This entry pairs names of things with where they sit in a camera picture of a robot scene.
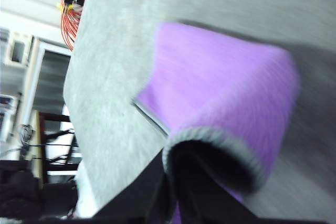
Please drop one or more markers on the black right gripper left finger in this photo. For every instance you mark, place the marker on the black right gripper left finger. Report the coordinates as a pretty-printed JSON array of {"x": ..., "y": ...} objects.
[{"x": 147, "y": 197}]

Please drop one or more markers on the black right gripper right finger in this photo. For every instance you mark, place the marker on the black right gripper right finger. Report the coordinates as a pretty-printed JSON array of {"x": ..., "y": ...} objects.
[{"x": 204, "y": 203}]

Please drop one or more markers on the purple towel with grey hem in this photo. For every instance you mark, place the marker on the purple towel with grey hem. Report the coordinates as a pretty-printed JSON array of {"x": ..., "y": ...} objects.
[{"x": 210, "y": 77}]

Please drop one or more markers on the black bulky equipment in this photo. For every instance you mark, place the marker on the black bulky equipment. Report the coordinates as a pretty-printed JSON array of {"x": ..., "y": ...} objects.
[{"x": 23, "y": 195}]

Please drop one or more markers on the grey table cloth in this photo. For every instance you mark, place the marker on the grey table cloth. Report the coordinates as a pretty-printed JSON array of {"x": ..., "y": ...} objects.
[{"x": 118, "y": 51}]

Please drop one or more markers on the white framed window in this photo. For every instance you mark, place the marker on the white framed window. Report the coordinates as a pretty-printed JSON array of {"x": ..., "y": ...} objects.
[{"x": 50, "y": 77}]

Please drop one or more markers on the dark metal frame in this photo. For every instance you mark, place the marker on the dark metal frame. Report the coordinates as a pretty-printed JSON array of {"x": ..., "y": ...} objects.
[{"x": 56, "y": 153}]

